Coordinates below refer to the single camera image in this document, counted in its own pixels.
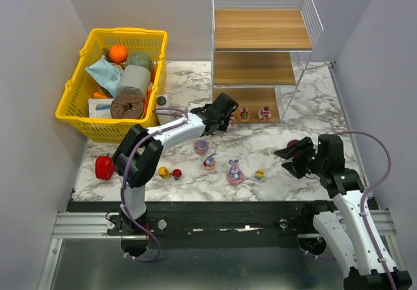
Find pink bear green flower toy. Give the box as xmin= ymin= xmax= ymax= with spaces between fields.
xmin=237 ymin=107 xmax=250 ymax=123

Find pink strawberry cake toy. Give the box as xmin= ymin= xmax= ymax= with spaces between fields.
xmin=257 ymin=106 xmax=272 ymax=123

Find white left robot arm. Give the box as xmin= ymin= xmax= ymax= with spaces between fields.
xmin=112 ymin=93 xmax=238 ymax=232

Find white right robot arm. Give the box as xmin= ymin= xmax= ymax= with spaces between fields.
xmin=274 ymin=134 xmax=412 ymax=289

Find purple onion toy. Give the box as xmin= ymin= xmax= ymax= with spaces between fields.
xmin=287 ymin=139 xmax=300 ymax=158

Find small yellow blue toy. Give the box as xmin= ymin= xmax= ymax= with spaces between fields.
xmin=255 ymin=169 xmax=265 ymax=180

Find purple owl pink cup toy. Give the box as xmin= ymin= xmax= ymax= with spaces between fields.
xmin=194 ymin=139 xmax=209 ymax=155

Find purple bunny cupcake toy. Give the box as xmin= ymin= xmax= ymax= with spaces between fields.
xmin=203 ymin=152 xmax=217 ymax=169

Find purple bunny pink donut toy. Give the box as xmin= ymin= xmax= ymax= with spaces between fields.
xmin=227 ymin=159 xmax=244 ymax=185

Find white bottle black cap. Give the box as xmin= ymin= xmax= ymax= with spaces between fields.
xmin=156 ymin=94 xmax=175 ymax=125

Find red hair mermaid toy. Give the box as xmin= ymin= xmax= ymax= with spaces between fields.
xmin=171 ymin=169 xmax=182 ymax=181

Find yellow duck toy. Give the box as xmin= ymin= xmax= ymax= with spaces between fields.
xmin=158 ymin=167 xmax=171 ymax=179

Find grey brown cylinder roll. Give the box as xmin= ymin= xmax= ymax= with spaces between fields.
xmin=110 ymin=65 xmax=151 ymax=119

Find green round melon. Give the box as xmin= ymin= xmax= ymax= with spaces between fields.
xmin=125 ymin=52 xmax=154 ymax=73

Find light blue snack bag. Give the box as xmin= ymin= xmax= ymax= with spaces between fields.
xmin=85 ymin=55 xmax=124 ymax=98

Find orange fruit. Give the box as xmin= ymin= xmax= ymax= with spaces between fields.
xmin=109 ymin=45 xmax=128 ymax=64

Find white box in basket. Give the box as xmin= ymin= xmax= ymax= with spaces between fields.
xmin=87 ymin=98 xmax=113 ymax=119

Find red bell pepper toy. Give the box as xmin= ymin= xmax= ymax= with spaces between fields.
xmin=95 ymin=155 xmax=115 ymax=181

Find yellow plastic basket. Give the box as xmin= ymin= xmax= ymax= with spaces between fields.
xmin=55 ymin=27 xmax=168 ymax=143

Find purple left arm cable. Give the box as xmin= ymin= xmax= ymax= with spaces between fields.
xmin=120 ymin=107 xmax=190 ymax=262

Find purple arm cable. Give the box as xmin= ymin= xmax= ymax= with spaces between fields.
xmin=335 ymin=131 xmax=400 ymax=290
xmin=120 ymin=107 xmax=190 ymax=262

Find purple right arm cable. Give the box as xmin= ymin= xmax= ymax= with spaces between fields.
xmin=335 ymin=131 xmax=400 ymax=290

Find white wire wooden shelf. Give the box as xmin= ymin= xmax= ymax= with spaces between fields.
xmin=211 ymin=0 xmax=324 ymax=124

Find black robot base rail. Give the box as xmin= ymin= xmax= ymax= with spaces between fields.
xmin=67 ymin=201 xmax=336 ymax=256

